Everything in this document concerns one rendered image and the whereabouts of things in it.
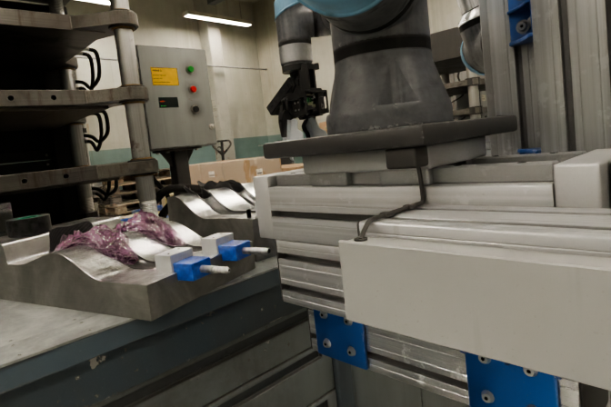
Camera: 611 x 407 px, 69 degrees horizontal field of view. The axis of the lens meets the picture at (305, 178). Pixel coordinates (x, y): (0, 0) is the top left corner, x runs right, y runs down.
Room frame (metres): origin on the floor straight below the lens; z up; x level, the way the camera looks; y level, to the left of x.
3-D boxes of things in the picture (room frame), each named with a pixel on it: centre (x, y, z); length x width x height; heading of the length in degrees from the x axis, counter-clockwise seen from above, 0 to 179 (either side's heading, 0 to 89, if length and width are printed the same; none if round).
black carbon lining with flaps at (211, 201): (1.15, 0.19, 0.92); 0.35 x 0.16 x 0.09; 43
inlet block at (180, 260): (0.69, 0.19, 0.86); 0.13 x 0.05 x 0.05; 60
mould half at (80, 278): (0.87, 0.40, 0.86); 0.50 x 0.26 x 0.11; 60
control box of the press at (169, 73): (1.83, 0.52, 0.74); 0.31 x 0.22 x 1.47; 133
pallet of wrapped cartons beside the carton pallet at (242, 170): (5.44, 0.92, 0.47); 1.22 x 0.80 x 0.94; 52
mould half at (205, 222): (1.17, 0.19, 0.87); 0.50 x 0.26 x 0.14; 43
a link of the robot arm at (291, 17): (1.02, -0.01, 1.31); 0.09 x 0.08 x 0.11; 90
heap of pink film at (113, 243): (0.87, 0.39, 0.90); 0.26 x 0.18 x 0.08; 60
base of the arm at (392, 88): (0.54, -0.11, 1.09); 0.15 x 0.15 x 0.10
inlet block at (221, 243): (0.78, 0.13, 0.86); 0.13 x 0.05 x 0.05; 60
